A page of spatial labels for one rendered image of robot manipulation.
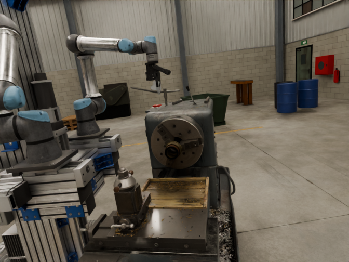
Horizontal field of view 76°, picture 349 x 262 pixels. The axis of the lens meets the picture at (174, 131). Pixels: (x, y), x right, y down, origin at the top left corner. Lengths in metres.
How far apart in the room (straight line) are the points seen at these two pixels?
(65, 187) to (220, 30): 11.40
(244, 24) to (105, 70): 7.08
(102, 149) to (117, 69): 10.02
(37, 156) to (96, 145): 0.51
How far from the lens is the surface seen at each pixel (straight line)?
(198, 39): 11.79
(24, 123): 1.17
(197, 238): 0.78
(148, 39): 1.51
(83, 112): 1.59
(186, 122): 1.28
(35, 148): 1.18
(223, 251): 1.32
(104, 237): 0.89
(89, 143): 1.61
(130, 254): 0.87
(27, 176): 1.25
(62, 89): 12.18
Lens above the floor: 1.46
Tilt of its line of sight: 13 degrees down
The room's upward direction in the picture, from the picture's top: 7 degrees counter-clockwise
